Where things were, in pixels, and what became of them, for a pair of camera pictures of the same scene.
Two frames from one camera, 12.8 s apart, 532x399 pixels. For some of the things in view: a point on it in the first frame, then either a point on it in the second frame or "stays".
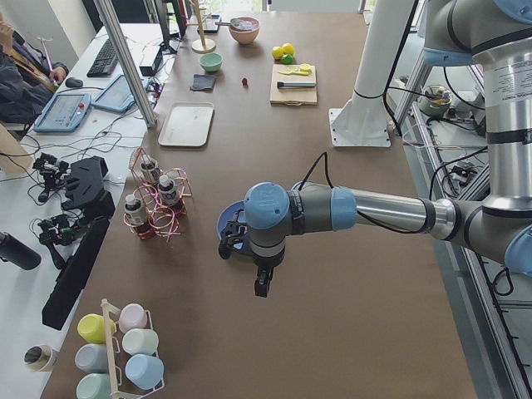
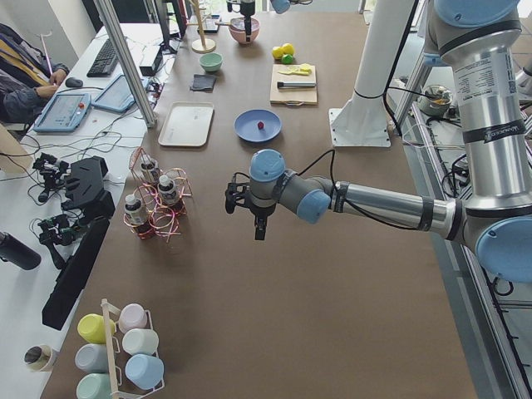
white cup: (140, 342) stays
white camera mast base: (362, 120) stays
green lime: (287, 58) stays
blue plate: (229, 213) to (246, 124)
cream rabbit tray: (187, 125) stays
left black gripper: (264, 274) to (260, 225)
